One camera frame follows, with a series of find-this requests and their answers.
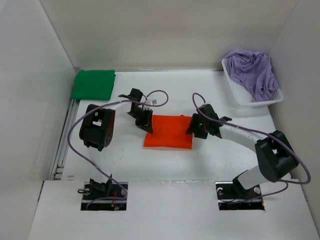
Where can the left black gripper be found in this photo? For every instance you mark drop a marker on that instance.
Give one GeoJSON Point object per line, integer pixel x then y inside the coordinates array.
{"type": "Point", "coordinates": [146, 124]}

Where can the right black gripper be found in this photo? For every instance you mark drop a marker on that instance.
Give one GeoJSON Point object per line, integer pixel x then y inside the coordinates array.
{"type": "Point", "coordinates": [193, 127]}

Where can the orange t shirt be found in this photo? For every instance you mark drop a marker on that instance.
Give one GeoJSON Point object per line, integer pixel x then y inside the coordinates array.
{"type": "Point", "coordinates": [170, 131]}

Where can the green t shirt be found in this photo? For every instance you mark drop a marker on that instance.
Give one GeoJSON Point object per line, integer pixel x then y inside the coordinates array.
{"type": "Point", "coordinates": [95, 85]}

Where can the lavender t shirt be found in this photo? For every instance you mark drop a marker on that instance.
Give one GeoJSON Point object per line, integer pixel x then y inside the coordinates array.
{"type": "Point", "coordinates": [252, 70]}

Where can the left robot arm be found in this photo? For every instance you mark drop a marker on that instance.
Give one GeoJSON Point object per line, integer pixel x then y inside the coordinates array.
{"type": "Point", "coordinates": [97, 125]}

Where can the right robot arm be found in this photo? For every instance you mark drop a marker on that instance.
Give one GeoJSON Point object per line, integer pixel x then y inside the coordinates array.
{"type": "Point", "coordinates": [275, 156]}

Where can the white plastic laundry basket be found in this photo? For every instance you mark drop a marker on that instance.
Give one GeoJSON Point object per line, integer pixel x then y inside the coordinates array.
{"type": "Point", "coordinates": [242, 99]}

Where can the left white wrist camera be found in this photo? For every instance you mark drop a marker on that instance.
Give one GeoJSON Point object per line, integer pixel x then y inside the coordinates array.
{"type": "Point", "coordinates": [151, 102]}

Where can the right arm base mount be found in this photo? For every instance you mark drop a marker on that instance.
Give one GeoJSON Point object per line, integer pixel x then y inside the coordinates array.
{"type": "Point", "coordinates": [230, 200]}

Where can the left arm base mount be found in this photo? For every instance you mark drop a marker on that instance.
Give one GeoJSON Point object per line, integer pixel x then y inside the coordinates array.
{"type": "Point", "coordinates": [102, 196]}

